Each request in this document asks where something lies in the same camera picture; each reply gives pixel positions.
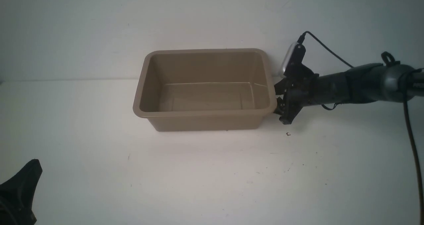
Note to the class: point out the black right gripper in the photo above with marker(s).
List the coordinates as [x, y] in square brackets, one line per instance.
[293, 91]

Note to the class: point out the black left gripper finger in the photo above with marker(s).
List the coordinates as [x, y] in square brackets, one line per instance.
[17, 193]

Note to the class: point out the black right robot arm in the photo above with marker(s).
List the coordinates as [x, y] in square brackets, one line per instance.
[390, 81]

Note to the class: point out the tan plastic bin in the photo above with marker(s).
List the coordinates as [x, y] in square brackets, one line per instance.
[205, 89]

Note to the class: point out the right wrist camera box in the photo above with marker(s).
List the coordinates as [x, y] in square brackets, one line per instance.
[294, 55]

